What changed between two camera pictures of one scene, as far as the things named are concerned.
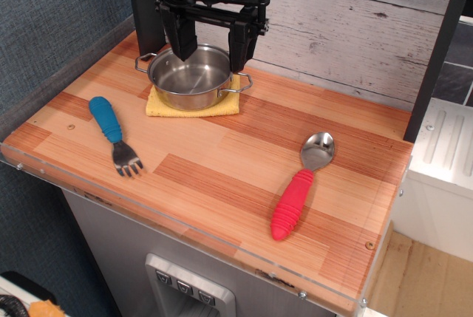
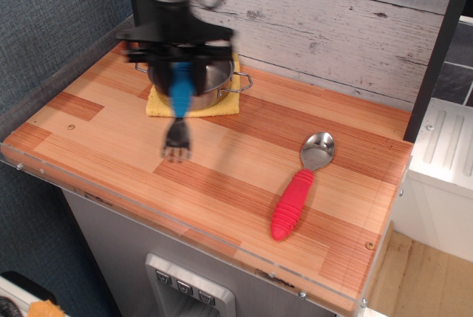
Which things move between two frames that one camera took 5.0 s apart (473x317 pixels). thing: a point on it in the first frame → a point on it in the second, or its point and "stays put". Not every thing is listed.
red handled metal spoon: [316, 150] stays put
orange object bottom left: [44, 309] stays put
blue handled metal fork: [124, 159] → [178, 143]
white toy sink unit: [435, 201] stays put
